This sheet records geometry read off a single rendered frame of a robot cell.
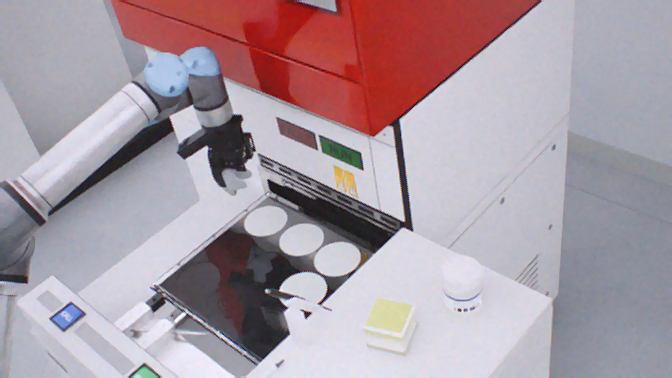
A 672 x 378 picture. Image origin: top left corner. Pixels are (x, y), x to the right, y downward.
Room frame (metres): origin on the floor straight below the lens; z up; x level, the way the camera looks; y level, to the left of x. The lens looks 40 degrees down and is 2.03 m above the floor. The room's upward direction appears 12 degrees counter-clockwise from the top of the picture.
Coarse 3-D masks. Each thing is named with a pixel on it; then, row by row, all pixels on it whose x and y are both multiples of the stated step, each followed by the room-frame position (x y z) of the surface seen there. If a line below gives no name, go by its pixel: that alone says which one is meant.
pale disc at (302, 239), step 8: (304, 224) 1.25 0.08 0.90; (288, 232) 1.24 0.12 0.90; (296, 232) 1.23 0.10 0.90; (304, 232) 1.23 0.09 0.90; (312, 232) 1.22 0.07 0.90; (320, 232) 1.22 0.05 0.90; (280, 240) 1.22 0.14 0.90; (288, 240) 1.21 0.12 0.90; (296, 240) 1.21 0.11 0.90; (304, 240) 1.20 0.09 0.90; (312, 240) 1.20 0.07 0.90; (320, 240) 1.19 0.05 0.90; (288, 248) 1.19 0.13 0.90; (296, 248) 1.18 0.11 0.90; (304, 248) 1.18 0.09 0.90; (312, 248) 1.17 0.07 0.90
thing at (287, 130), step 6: (282, 126) 1.36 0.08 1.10; (288, 126) 1.34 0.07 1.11; (294, 126) 1.33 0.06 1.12; (282, 132) 1.36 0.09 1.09; (288, 132) 1.34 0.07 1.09; (294, 132) 1.33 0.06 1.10; (300, 132) 1.31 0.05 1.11; (306, 132) 1.30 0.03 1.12; (294, 138) 1.33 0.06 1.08; (300, 138) 1.32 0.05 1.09; (306, 138) 1.30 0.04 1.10; (312, 138) 1.29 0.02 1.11; (306, 144) 1.31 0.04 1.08; (312, 144) 1.29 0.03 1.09
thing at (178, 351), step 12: (144, 324) 1.07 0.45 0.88; (132, 336) 1.04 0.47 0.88; (180, 336) 1.02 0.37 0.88; (168, 348) 0.99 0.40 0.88; (180, 348) 0.98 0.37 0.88; (192, 348) 0.98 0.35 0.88; (168, 360) 0.96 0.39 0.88; (180, 360) 0.95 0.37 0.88; (192, 360) 0.95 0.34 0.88; (204, 360) 0.94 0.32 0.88; (180, 372) 0.92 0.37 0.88; (192, 372) 0.92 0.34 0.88; (204, 372) 0.91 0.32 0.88; (216, 372) 0.91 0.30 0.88; (228, 372) 0.90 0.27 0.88
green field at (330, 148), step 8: (328, 144) 1.25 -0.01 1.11; (336, 144) 1.23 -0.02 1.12; (328, 152) 1.25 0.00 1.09; (336, 152) 1.24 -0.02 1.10; (344, 152) 1.22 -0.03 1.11; (352, 152) 1.20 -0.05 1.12; (344, 160) 1.22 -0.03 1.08; (352, 160) 1.20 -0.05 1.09; (360, 160) 1.19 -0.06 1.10; (360, 168) 1.19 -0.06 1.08
